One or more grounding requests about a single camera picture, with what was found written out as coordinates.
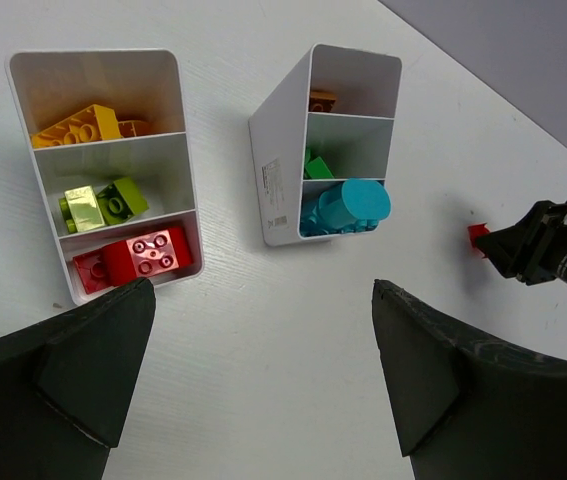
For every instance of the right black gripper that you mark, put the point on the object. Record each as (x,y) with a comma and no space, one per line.
(534,250)

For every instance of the brown long lego brick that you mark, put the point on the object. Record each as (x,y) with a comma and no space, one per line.
(321,101)

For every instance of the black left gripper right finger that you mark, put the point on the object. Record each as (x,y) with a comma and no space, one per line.
(467,404)

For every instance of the yellow long lego brick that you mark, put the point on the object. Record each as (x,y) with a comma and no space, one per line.
(93,123)

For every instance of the blue round toy piece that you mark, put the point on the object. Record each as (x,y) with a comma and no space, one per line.
(352,201)

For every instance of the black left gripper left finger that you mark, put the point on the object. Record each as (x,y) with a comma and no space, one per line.
(66,385)

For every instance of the white sorting container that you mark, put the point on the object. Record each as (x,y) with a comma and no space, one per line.
(138,84)
(354,139)

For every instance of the white right sorting container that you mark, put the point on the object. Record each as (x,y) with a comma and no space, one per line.
(354,139)

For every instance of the yellow curved lego brick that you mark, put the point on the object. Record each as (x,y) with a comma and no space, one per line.
(134,128)

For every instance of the white left sorting container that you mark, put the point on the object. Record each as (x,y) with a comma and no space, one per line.
(138,84)

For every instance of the lime lego brick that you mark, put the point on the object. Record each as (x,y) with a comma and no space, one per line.
(120,201)
(80,210)

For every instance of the small red sloped lego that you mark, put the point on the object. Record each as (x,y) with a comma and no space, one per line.
(476,231)

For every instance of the red long lego brick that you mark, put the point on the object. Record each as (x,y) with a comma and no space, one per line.
(92,271)

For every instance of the dark green lego brick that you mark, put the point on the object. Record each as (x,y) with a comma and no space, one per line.
(315,167)

